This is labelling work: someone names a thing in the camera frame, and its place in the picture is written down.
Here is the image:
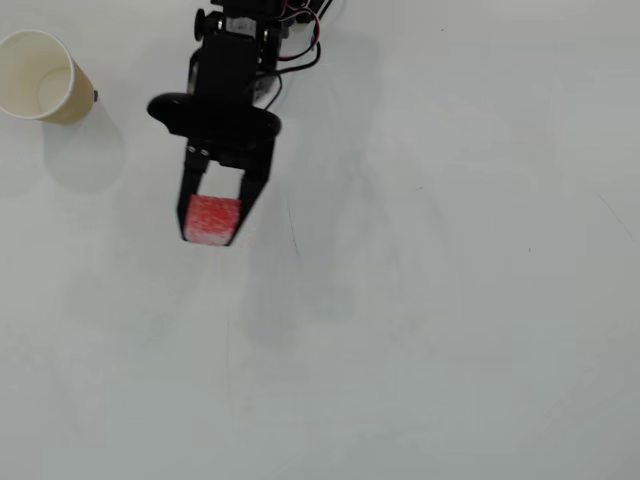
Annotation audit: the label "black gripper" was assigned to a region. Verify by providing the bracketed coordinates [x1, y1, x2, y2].
[175, 35, 276, 248]

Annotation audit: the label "red speckled cube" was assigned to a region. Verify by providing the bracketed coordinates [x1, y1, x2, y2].
[183, 193, 243, 248]

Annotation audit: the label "white paper cup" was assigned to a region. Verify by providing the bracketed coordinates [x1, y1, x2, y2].
[0, 29, 99, 126]

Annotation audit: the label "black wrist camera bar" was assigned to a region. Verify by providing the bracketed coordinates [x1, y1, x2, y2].
[146, 92, 283, 151]

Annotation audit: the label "black cable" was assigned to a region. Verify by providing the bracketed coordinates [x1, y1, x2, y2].
[254, 29, 324, 111]

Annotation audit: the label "red black servo wires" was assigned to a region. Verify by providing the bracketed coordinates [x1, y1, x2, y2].
[279, 0, 346, 51]

